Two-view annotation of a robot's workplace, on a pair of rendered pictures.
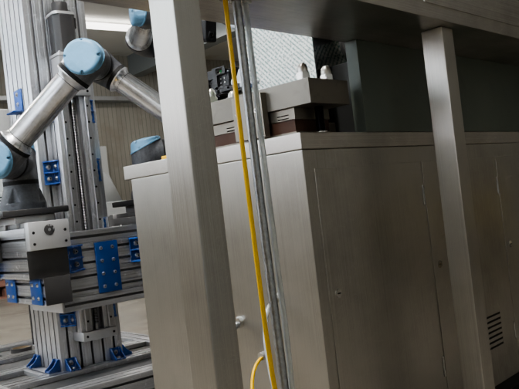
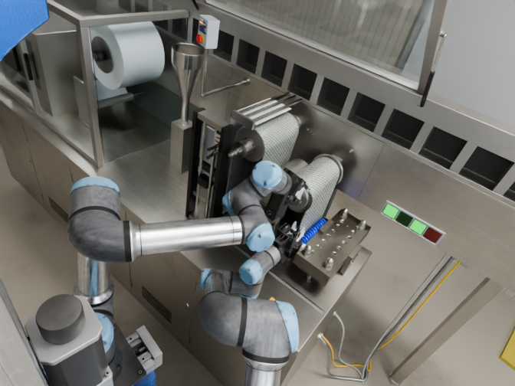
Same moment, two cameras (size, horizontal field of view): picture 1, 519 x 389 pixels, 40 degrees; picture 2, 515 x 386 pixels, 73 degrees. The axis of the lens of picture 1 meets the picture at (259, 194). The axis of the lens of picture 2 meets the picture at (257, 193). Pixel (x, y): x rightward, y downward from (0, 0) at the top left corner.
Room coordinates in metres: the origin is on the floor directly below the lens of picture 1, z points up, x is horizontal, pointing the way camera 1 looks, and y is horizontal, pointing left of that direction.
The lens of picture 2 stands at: (2.47, 0.94, 2.05)
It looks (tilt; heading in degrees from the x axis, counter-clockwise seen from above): 39 degrees down; 258
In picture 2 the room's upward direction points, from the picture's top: 14 degrees clockwise
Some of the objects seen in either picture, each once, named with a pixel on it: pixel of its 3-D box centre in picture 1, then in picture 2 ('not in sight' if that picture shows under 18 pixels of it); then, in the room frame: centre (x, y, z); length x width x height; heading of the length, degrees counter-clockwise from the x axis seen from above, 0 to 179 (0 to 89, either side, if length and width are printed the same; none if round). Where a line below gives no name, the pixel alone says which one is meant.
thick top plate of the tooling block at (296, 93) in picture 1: (268, 106); (334, 243); (1.87, -0.05, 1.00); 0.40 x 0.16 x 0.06; 48
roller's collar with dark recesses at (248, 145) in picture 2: not in sight; (244, 147); (2.31, -0.20, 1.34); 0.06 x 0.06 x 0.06; 48
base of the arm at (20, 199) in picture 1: (22, 195); not in sight; (2.42, 0.80, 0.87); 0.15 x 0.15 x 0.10
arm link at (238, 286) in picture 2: not in sight; (246, 283); (2.27, 0.19, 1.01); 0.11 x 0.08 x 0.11; 176
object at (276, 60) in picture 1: (281, 70); (313, 215); (1.98, -0.10, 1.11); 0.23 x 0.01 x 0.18; 48
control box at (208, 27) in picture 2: not in sight; (206, 31); (2.50, -0.44, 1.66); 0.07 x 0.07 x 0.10; 31
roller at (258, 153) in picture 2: not in sight; (268, 135); (2.21, -0.31, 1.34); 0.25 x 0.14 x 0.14; 48
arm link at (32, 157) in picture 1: (17, 160); not in sight; (2.41, 0.80, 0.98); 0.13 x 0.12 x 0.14; 176
